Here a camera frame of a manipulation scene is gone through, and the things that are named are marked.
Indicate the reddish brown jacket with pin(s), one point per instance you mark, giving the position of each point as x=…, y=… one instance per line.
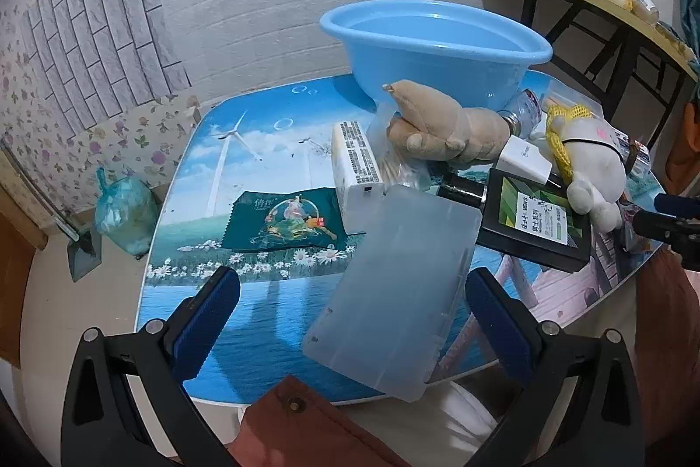
x=306, y=434

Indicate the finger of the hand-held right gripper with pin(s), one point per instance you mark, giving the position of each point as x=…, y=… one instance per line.
x=678, y=205
x=667, y=229

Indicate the blue trash bag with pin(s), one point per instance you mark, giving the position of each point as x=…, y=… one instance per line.
x=123, y=215

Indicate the white cloth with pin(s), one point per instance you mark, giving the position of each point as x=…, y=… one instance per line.
x=465, y=418

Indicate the white plush toy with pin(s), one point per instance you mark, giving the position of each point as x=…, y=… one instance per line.
x=593, y=166

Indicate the clear bag of cotton swabs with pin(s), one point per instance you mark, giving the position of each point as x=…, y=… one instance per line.
x=404, y=171

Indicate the translucent plastic case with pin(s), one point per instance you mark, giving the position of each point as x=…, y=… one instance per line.
x=394, y=292

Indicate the black bottle with green label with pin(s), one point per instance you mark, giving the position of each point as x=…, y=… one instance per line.
x=503, y=226

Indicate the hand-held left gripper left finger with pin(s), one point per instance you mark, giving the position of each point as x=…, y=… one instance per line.
x=205, y=322

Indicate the white charger plug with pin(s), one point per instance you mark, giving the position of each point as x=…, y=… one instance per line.
x=519, y=158

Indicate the yellow mesh net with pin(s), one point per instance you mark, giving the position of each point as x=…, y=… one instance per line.
x=555, y=139

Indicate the small brown packet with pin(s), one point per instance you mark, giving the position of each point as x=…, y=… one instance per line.
x=637, y=155

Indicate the clear jar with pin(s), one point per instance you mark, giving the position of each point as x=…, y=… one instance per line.
x=645, y=7

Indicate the blue plastic basin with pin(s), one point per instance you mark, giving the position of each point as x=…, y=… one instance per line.
x=426, y=62

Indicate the small clear plastic bottle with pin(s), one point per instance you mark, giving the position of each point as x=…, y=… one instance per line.
x=522, y=108

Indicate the white power bank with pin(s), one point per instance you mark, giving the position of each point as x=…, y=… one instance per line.
x=355, y=171

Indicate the green snack packet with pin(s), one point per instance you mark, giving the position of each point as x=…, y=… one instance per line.
x=284, y=221

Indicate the grey metal shovel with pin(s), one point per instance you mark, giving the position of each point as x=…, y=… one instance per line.
x=82, y=253

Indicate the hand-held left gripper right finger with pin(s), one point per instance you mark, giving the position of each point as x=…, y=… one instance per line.
x=500, y=325

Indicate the orange brown cloth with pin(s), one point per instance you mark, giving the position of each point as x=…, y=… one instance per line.
x=686, y=144

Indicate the beige plush toy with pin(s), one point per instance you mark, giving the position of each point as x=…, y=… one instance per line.
x=437, y=122

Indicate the packet of wooden sticks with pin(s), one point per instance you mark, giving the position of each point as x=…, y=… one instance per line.
x=569, y=99

